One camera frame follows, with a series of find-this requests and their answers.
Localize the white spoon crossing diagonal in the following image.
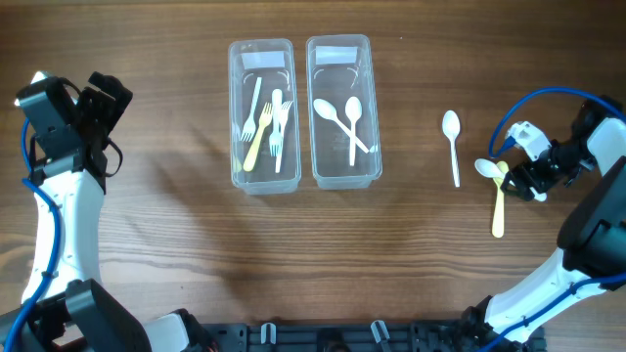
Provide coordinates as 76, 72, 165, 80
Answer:
474, 158, 547, 201

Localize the yellow plastic spoon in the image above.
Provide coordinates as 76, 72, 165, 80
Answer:
491, 161, 509, 238

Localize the yellow plastic fork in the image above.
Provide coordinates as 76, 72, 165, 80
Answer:
243, 103, 273, 172

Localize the light blue plastic fork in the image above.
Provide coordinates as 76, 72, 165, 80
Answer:
269, 88, 283, 156

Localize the white plastic fork long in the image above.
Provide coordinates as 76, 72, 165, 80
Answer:
275, 101, 292, 173

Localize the white spoon slanted handle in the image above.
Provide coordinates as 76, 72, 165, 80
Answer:
345, 96, 362, 166

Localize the white plastic spoon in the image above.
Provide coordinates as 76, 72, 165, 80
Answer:
442, 110, 461, 188
313, 99, 370, 154

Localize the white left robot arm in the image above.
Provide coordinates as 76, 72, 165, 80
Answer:
1, 71, 209, 351

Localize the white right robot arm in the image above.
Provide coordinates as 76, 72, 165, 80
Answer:
449, 87, 625, 351

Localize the left clear plastic container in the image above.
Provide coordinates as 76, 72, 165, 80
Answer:
228, 38, 301, 195

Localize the clear plastic container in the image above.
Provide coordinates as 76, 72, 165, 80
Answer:
228, 38, 301, 195
306, 34, 382, 190

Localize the right clear plastic container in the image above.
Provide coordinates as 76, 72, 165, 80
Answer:
306, 34, 382, 190

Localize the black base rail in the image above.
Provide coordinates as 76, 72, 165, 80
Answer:
204, 320, 547, 352

